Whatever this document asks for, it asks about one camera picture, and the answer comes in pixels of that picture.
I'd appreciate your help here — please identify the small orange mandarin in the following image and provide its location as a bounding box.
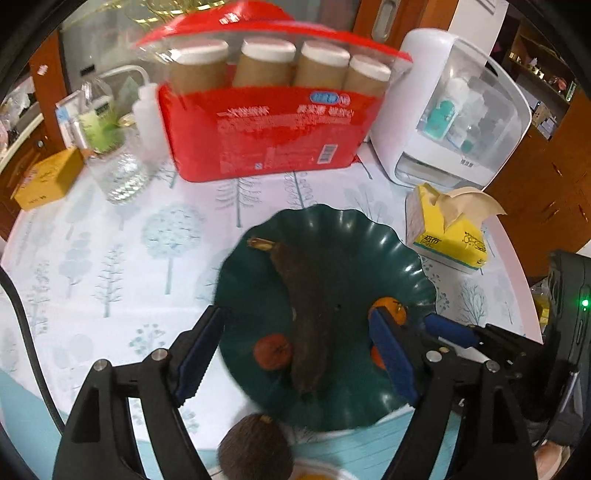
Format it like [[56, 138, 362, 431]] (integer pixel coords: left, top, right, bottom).
[[368, 296, 407, 325]]

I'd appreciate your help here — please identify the overripe brown banana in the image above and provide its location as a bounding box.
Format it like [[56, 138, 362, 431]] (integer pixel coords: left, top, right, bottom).
[[247, 237, 334, 395]]

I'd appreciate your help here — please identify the dark brown avocado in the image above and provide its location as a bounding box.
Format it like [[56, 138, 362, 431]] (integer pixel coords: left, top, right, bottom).
[[217, 413, 294, 480]]

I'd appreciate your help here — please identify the large yellow orange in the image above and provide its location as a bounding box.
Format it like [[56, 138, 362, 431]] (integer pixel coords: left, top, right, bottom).
[[297, 472, 334, 480]]

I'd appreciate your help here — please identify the person's right hand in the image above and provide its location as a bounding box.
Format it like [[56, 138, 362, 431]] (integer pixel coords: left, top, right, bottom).
[[535, 441, 571, 480]]

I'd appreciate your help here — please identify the red cherry tomato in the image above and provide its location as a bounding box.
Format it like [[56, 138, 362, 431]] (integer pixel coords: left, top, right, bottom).
[[370, 345, 386, 370]]

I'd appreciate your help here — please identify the dark green scalloped plate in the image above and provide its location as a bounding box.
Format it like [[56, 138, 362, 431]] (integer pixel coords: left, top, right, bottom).
[[214, 204, 437, 432]]

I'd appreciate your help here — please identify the yellow tissue pack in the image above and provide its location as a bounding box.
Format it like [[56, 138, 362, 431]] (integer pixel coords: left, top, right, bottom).
[[405, 183, 505, 273]]

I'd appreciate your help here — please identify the red lychee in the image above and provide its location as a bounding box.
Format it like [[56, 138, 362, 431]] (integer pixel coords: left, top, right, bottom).
[[252, 333, 293, 371]]

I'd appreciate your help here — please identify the white floral round plate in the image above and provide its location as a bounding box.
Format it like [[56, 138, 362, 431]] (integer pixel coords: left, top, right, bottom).
[[207, 458, 362, 480]]

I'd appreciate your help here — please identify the white cosmetics storage box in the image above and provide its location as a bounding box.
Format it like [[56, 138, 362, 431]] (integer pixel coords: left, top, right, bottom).
[[370, 28, 532, 191]]

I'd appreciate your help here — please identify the yellow flat box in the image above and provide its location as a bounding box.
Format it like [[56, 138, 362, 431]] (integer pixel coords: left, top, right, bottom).
[[13, 147, 84, 211]]

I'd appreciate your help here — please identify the clear ribbed glass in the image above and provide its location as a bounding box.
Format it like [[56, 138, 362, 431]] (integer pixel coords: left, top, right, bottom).
[[86, 130, 150, 204]]

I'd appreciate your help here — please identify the red paper cup package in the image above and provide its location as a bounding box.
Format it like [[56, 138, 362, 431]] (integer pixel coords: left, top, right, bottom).
[[136, 1, 413, 182]]

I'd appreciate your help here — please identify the green label glass bottle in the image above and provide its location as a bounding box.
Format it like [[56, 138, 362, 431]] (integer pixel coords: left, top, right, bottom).
[[78, 77, 123, 154]]

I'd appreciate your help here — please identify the white squeeze bottle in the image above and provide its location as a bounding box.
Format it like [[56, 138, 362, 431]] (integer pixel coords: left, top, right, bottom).
[[99, 65, 169, 162]]

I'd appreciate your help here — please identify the small white carton box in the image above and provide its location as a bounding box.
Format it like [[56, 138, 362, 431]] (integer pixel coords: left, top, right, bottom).
[[55, 90, 91, 150]]

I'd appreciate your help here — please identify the black cable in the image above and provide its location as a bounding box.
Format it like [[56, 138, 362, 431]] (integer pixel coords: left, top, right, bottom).
[[0, 264, 66, 434]]

